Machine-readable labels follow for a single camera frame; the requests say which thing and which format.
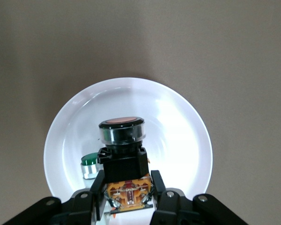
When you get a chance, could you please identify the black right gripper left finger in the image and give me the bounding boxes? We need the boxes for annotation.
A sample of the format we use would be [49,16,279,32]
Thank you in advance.
[3,170,107,225]

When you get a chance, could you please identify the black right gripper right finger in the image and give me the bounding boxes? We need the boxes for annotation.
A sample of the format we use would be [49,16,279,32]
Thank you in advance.
[149,170,250,225]

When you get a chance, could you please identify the small white green-capped bottle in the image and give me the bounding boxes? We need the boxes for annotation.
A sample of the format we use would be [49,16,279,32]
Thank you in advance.
[80,152,104,180]

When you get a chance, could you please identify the pink round plate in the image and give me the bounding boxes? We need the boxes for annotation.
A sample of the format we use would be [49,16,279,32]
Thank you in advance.
[43,78,213,204]

